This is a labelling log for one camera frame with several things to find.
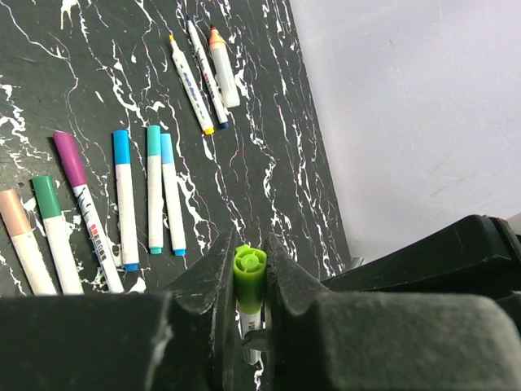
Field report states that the purple marker pen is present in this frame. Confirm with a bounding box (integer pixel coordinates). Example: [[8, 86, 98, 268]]
[[53, 131, 124, 294]]

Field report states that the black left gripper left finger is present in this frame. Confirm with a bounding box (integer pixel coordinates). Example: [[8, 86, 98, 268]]
[[1, 231, 237, 390]]

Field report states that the thick orange highlighter pen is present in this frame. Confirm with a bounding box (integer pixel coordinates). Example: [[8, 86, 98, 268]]
[[208, 24, 240, 108]]

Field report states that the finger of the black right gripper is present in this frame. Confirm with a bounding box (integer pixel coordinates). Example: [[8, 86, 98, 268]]
[[242, 329, 269, 350]]

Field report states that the teal marker pen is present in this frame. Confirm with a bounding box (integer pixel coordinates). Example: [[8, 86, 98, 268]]
[[147, 125, 164, 255]]

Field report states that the peach marker pen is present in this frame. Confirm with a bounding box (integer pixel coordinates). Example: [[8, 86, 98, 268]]
[[1, 189, 58, 296]]

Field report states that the light blue marker pen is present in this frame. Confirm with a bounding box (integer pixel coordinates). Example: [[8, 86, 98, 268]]
[[160, 133, 186, 257]]

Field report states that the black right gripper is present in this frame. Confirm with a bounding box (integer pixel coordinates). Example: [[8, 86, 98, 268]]
[[322, 215, 520, 300]]

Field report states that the yellow tip marker pen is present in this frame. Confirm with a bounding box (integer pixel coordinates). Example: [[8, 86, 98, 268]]
[[169, 34, 215, 135]]

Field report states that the dark green marker pen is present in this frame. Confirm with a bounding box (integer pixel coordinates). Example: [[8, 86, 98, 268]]
[[32, 175, 84, 295]]

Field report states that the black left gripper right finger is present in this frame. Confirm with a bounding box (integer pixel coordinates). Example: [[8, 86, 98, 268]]
[[264, 235, 520, 390]]

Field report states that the dark blue marker pen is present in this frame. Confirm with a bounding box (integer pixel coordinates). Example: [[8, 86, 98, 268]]
[[186, 15, 230, 130]]

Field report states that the light green marker pen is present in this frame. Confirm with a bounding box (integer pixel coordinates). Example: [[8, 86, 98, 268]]
[[233, 244, 267, 340]]

